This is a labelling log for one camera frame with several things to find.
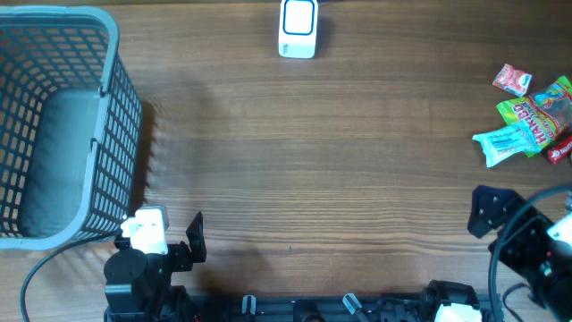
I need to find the teal tissue pack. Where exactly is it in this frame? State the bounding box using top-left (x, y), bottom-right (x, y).
top-left (472, 122), bottom-right (541, 168)

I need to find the red white snack packet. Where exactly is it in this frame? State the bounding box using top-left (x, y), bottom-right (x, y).
top-left (492, 64), bottom-right (533, 97)

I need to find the green Haribo gummy bag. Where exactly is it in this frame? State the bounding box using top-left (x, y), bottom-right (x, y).
top-left (496, 76), bottom-right (571, 149)

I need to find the red Nescafe coffee stick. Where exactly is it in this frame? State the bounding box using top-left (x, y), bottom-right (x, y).
top-left (548, 135), bottom-right (572, 165)

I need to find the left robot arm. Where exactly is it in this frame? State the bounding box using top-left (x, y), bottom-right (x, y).
top-left (104, 212), bottom-right (206, 322)

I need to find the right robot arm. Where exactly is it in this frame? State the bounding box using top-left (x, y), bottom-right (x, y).
top-left (418, 184), bottom-right (571, 321)

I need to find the white barcode scanner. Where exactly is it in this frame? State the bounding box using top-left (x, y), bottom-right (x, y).
top-left (278, 0), bottom-right (319, 59)

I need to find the grey plastic mesh basket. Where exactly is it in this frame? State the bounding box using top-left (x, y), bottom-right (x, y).
top-left (1, 6), bottom-right (142, 250)

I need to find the black left camera cable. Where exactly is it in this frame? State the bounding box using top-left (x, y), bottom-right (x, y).
top-left (19, 232), bottom-right (126, 322)

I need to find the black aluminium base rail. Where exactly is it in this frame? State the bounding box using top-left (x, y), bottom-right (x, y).
top-left (104, 288), bottom-right (495, 322)

